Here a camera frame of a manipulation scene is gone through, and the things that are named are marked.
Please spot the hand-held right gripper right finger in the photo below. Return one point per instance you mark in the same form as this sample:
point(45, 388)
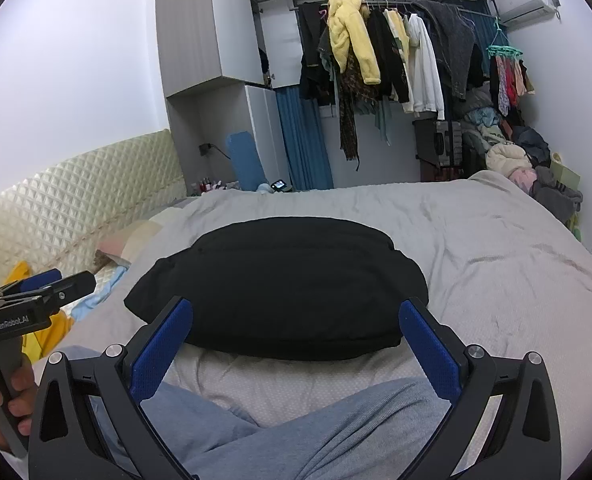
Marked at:
point(428, 355)

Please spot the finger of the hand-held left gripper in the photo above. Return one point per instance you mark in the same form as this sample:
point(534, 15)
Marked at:
point(41, 279)
point(76, 285)

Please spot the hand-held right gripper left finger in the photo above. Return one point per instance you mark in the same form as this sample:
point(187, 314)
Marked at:
point(161, 350)

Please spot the black jacket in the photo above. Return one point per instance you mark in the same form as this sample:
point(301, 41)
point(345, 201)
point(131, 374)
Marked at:
point(286, 285)

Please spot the pile of clothes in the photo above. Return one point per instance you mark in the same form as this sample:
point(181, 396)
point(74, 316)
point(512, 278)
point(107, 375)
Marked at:
point(505, 155)

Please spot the person's left hand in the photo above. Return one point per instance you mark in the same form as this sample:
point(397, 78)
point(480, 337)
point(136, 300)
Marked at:
point(22, 392)

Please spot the light blue cloth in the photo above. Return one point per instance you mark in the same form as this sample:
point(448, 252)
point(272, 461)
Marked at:
point(98, 295)

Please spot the yellow cloth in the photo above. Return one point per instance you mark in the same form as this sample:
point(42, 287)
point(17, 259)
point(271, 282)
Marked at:
point(51, 332)

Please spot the pink grey cream pillow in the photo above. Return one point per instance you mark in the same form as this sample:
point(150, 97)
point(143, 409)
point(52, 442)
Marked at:
point(126, 242)

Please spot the cream quilted headboard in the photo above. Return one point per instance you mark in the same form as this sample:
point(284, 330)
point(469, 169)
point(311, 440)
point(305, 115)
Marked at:
point(66, 210)

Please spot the grey bed blanket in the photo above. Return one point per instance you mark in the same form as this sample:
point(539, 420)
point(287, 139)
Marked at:
point(475, 260)

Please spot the person's grey-blue pants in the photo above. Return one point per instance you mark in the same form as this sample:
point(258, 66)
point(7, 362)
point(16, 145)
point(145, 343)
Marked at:
point(276, 440)

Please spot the small cosmetic bottles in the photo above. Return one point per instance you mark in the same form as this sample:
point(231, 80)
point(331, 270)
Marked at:
point(210, 186)

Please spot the small device with screen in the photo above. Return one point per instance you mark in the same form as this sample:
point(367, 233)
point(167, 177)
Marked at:
point(280, 186)

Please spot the blue foam board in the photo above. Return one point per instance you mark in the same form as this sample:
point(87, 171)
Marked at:
point(243, 160)

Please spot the pale green hanging garment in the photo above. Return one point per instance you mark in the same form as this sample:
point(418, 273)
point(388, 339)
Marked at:
point(383, 120)

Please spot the blue curtain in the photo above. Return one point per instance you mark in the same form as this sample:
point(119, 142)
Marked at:
point(301, 145)

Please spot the leopard print scarf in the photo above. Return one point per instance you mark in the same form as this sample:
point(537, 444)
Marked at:
point(348, 120)

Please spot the small hanging laundry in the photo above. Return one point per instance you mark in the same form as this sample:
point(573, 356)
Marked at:
point(510, 82)

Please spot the white hoodie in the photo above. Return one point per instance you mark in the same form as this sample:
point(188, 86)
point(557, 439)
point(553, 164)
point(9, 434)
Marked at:
point(425, 70)

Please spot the black hanging sweater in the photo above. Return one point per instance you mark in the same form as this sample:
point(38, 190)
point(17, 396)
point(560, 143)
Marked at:
point(383, 55)

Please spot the green clip drying hanger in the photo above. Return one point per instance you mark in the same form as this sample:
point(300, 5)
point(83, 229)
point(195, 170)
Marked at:
point(505, 50)

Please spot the dark grey hanging jacket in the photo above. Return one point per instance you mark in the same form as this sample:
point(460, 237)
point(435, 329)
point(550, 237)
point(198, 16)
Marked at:
point(450, 40)

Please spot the black hanging coat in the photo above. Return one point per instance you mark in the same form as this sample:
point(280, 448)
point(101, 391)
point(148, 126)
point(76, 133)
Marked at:
point(311, 60)

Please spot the yellow fleece jacket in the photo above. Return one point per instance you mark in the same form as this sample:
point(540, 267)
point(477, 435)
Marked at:
point(353, 35)

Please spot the white wall cabinet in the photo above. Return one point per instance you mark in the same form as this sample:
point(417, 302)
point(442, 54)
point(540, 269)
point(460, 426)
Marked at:
point(201, 25)

